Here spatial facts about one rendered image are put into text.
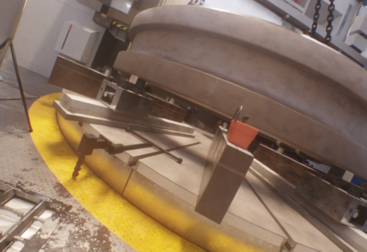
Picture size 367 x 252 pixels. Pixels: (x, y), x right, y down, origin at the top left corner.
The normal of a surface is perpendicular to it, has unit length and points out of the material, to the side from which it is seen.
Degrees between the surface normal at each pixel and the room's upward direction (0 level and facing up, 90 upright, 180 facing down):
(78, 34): 90
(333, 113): 90
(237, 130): 98
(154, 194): 90
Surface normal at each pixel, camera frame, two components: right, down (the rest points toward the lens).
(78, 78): 0.49, 0.29
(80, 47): 0.12, 0.14
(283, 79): -0.10, 0.04
